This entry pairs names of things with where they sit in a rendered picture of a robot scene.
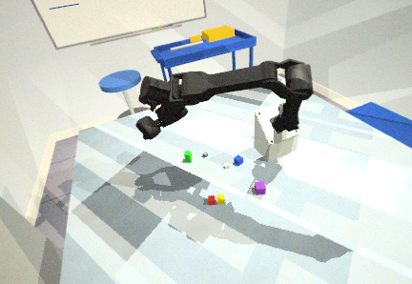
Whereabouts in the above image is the small blue block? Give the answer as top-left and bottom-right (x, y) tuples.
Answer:
(234, 155), (243, 166)

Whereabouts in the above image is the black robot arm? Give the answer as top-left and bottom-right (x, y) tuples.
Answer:
(138, 58), (314, 133)

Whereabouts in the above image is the yellow block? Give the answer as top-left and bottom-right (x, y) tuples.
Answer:
(216, 194), (225, 205)

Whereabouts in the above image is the red block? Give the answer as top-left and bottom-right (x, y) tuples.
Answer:
(208, 195), (216, 206)

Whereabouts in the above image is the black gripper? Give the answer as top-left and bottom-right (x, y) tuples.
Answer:
(135, 102), (188, 140)

